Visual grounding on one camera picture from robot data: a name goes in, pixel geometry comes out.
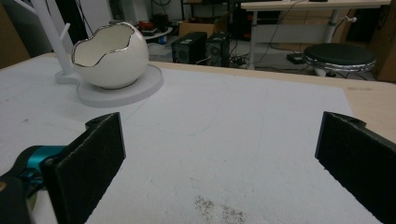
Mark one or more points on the white egg-shaped bowl silver rim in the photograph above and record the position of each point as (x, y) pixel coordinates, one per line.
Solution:
(124, 68)

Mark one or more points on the white mat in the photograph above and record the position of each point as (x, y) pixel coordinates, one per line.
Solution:
(218, 140)

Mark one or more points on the open cardboard box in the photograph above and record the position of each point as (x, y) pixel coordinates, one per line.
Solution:
(196, 28)

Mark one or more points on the black computer tower green label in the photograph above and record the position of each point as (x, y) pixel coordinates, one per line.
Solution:
(188, 49)

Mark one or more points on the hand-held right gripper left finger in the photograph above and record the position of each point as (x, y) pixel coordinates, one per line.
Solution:
(90, 161)

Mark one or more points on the small round white table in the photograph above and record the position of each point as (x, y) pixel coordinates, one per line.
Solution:
(160, 32)

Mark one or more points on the red object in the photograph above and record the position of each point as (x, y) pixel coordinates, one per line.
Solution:
(145, 25)

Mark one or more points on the flat black box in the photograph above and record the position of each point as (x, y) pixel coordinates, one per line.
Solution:
(295, 58)

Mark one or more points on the white-legged desk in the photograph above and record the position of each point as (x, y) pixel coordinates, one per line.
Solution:
(311, 5)

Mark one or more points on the brown panel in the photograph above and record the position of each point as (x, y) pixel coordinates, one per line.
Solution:
(12, 40)

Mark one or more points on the round black stool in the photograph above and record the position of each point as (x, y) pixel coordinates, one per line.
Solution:
(339, 54)

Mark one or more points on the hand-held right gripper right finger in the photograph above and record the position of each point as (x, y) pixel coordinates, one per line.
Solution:
(358, 155)

